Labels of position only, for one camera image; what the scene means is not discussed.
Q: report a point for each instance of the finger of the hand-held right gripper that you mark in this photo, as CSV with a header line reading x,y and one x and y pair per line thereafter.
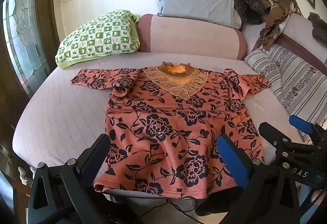
x,y
297,120
270,134

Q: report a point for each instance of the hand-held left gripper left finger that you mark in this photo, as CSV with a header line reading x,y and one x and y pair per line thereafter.
x,y
98,148

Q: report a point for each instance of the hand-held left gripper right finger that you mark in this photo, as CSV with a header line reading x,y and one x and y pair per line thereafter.
x,y
233,162

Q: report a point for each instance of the orange floral blouse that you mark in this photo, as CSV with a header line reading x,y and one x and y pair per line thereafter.
x,y
166,124

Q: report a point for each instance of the brown crumpled clothes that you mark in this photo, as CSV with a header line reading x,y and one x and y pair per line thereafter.
x,y
278,12

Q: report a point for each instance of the large striped floral pillow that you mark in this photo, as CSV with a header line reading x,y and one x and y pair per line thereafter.
x,y
299,81

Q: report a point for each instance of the bed with lilac sheet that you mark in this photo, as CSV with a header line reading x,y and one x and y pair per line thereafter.
x,y
63,116

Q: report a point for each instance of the small striped floral pillow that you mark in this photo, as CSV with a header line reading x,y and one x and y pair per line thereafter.
x,y
263,65

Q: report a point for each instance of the lilac quilt with maroon edge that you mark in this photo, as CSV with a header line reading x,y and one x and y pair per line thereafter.
x,y
301,32

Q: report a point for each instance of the dark grey cloth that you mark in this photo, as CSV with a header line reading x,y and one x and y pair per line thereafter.
x,y
319,26

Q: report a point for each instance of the green checkered pillow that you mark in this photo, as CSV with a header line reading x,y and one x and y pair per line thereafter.
x,y
97,37

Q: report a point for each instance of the dark furry cloth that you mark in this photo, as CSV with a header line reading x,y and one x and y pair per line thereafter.
x,y
249,8

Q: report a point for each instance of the pink bolster cushion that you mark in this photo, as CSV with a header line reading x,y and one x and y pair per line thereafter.
x,y
189,35

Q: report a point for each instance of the stained glass window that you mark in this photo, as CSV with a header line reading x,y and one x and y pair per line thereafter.
x,y
25,35

